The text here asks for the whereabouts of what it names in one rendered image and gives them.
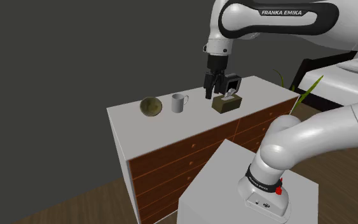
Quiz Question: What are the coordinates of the olive tissue box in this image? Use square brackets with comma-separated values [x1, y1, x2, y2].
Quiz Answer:
[211, 94, 243, 115]

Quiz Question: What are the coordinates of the bed with white bedding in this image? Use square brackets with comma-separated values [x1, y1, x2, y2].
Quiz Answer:
[289, 50, 358, 113]

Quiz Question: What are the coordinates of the white chest of drawers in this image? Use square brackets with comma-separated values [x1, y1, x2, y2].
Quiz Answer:
[106, 75, 301, 224]

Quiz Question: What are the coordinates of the black square alarm clock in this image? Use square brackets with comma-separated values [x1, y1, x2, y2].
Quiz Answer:
[223, 73, 242, 95]

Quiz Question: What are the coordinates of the green leafy plant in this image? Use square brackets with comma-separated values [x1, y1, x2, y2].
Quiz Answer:
[273, 69, 324, 114]

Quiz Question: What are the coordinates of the white mug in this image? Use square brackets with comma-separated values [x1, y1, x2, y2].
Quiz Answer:
[171, 93, 189, 114]

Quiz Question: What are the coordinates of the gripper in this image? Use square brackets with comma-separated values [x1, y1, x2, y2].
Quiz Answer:
[203, 54, 230, 101]

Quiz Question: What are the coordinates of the grey robot stand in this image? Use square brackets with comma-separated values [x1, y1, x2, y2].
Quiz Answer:
[176, 139, 320, 224]

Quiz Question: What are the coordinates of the olive green bowl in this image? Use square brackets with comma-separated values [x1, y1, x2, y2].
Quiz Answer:
[139, 96, 163, 117]

